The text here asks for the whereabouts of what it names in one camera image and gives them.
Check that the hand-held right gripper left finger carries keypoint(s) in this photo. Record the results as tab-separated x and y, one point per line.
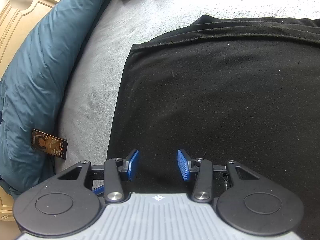
133	166

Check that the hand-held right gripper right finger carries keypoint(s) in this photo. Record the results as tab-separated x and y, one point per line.
183	164

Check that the black garment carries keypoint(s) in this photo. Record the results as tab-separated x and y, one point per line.
212	92

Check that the black smartphone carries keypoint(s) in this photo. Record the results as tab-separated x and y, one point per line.
48	143

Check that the blue duvet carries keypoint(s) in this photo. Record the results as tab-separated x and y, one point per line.
42	67

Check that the cream carved headboard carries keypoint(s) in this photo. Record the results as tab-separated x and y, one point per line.
15	17

